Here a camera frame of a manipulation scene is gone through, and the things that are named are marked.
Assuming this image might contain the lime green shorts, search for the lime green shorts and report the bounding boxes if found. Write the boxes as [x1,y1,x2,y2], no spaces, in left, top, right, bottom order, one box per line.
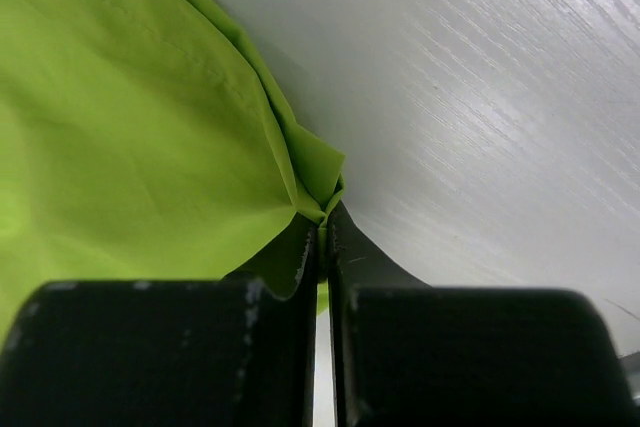
[1,0,344,330]

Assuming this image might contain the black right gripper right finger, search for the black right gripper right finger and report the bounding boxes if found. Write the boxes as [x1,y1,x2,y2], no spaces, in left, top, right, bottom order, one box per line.
[327,206,639,426]

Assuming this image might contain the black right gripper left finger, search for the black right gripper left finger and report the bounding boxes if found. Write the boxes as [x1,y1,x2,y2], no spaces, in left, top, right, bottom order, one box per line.
[1,216,318,426]

